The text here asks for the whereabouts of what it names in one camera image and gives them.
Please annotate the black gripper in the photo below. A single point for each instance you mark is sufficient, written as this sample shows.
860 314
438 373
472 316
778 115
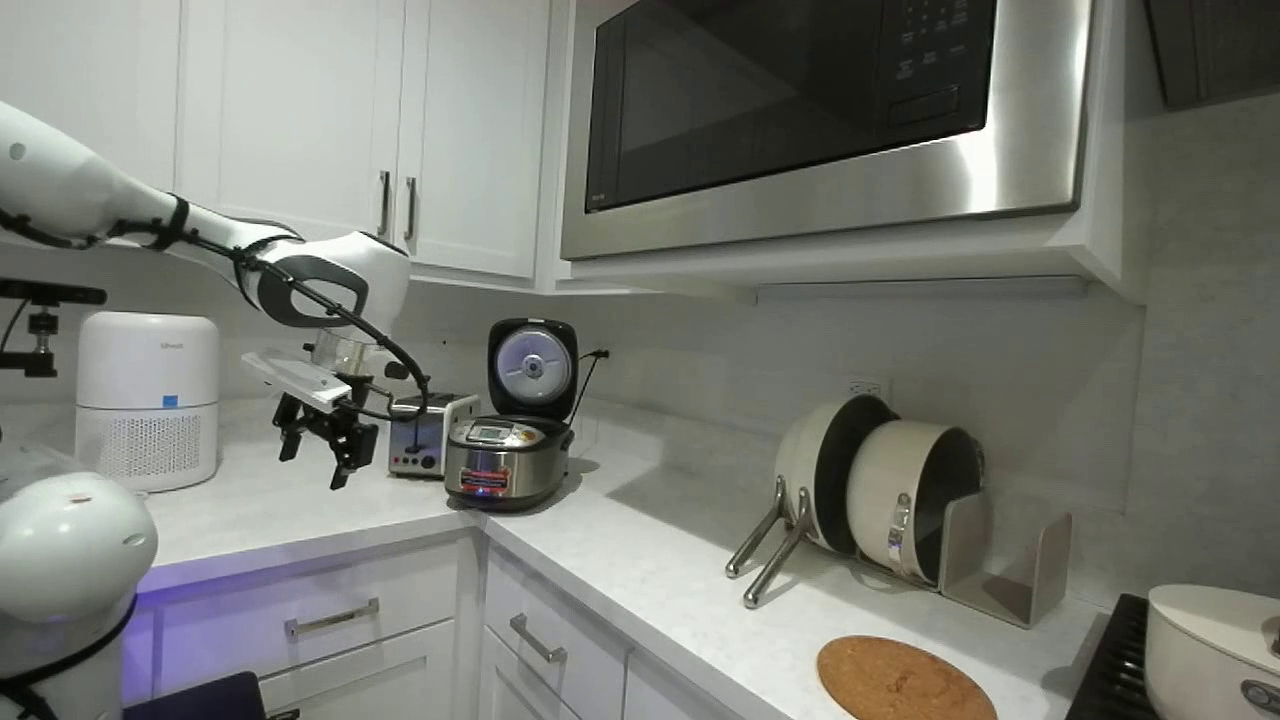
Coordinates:
334 407

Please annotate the white polka dot toaster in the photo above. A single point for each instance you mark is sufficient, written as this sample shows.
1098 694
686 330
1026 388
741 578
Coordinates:
425 443

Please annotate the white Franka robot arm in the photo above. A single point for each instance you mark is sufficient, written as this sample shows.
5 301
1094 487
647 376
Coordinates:
67 186

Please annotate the white air purifier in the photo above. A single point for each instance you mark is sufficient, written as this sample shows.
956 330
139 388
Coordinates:
145 400

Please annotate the white counter drawer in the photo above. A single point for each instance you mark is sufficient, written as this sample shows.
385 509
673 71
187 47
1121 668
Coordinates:
242 604
544 624

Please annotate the silver rice cooker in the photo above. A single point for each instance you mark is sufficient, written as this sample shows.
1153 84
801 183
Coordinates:
507 462

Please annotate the white upper cabinet door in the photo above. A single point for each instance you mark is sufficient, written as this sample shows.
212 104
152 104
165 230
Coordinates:
286 104
472 122

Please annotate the white upper cabinet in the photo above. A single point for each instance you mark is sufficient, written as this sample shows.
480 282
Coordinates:
86 67

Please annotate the cream saucepan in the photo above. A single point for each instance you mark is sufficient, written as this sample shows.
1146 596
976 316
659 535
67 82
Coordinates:
894 500

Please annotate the stainless steel microwave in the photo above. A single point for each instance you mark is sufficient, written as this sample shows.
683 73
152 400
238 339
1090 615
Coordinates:
801 92

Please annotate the round cork trivet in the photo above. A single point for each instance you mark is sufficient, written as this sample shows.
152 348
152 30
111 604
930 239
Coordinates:
902 680

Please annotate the grey pan rack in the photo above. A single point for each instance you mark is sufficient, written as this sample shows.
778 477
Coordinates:
1041 567

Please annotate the black gas cooktop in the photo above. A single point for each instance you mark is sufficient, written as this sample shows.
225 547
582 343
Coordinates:
1114 674

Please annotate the white lidded pot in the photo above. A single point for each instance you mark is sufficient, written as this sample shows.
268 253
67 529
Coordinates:
1213 652

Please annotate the dark range hood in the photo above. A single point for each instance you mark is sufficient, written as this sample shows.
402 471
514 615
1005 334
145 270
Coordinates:
1220 47

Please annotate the black camera on stand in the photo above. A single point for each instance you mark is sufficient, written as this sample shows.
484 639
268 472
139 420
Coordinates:
42 327

